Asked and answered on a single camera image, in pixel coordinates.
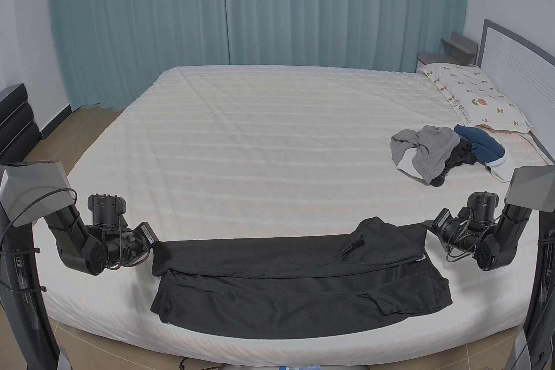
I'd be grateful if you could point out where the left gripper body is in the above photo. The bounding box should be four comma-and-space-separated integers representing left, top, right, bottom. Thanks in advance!
130, 222, 158, 262

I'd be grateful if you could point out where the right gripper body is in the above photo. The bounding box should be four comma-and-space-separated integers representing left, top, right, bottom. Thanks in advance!
423, 208, 461, 253

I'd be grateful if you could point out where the black garment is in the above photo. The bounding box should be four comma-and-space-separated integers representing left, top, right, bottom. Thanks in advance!
150, 217, 453, 328

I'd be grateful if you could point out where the pile of clothes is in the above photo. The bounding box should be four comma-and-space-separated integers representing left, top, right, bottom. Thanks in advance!
390, 124, 508, 188

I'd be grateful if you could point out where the bed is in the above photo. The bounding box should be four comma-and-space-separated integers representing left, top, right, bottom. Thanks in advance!
32, 19, 555, 365

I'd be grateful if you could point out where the white printed pillow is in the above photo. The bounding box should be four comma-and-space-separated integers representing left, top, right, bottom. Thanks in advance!
418, 62, 534, 133

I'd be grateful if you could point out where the black chest of drawers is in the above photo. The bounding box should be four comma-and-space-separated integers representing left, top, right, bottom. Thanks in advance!
0, 84, 44, 166

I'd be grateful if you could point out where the grey bedside table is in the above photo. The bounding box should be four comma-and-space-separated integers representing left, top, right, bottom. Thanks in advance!
417, 30, 479, 73

